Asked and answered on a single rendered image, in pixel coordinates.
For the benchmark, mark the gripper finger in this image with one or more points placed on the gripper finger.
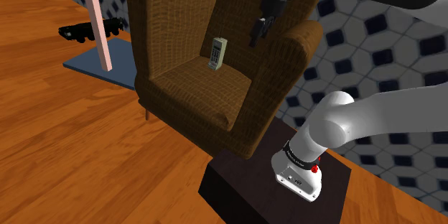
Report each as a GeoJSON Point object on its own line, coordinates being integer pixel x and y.
{"type": "Point", "coordinates": [257, 31]}

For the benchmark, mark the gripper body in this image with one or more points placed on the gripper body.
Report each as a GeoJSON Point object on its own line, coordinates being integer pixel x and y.
{"type": "Point", "coordinates": [272, 5]}

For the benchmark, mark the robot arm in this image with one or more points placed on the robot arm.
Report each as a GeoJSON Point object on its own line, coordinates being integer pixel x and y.
{"type": "Point", "coordinates": [364, 114]}

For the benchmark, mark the beige brick mobile phone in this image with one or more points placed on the beige brick mobile phone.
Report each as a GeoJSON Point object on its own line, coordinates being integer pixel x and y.
{"type": "Point", "coordinates": [217, 54]}

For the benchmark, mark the brown woven armchair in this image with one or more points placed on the brown woven armchair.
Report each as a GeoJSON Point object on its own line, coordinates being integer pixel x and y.
{"type": "Point", "coordinates": [196, 93]}

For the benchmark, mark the blue floor mat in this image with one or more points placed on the blue floor mat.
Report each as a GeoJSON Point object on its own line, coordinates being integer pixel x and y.
{"type": "Point", "coordinates": [115, 62]}

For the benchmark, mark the dark robot stand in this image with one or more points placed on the dark robot stand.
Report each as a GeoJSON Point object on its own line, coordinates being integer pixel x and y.
{"type": "Point", "coordinates": [245, 184]}

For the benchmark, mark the black toy train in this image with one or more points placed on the black toy train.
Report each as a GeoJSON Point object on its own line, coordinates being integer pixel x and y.
{"type": "Point", "coordinates": [84, 30]}

